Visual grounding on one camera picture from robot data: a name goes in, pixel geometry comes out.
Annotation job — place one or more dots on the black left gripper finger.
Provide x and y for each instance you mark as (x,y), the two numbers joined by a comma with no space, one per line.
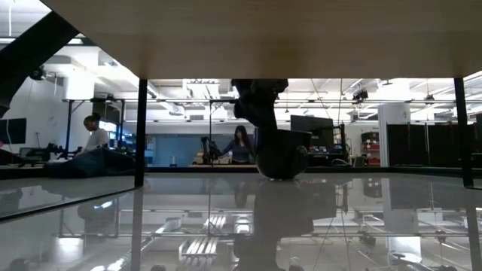
(265,122)

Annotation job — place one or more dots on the black ceramic mug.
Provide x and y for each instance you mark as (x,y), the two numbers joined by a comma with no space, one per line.
(282,154)

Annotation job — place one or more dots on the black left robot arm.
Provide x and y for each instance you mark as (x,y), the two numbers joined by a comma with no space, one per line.
(30,56)

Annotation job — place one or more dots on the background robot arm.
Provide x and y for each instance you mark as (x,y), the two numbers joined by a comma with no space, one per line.
(211,150)

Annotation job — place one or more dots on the person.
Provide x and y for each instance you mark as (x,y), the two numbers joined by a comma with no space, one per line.
(239,148)
(97,137)

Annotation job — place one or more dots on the black monitor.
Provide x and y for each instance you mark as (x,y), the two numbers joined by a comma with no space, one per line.
(13,131)
(320,126)

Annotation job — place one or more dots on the red storage rack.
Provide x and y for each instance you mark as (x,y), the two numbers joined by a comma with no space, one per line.
(371,148)

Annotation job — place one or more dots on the black room partition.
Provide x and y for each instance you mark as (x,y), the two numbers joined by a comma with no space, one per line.
(425,145)

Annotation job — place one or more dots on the dark blue cloth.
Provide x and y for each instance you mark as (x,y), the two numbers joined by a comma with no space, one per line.
(94,163)

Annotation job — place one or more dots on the black metal table frame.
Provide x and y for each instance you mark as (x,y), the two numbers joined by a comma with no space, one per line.
(188,170)

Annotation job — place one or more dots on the black gantry frame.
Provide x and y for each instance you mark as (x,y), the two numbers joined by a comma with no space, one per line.
(113,101)

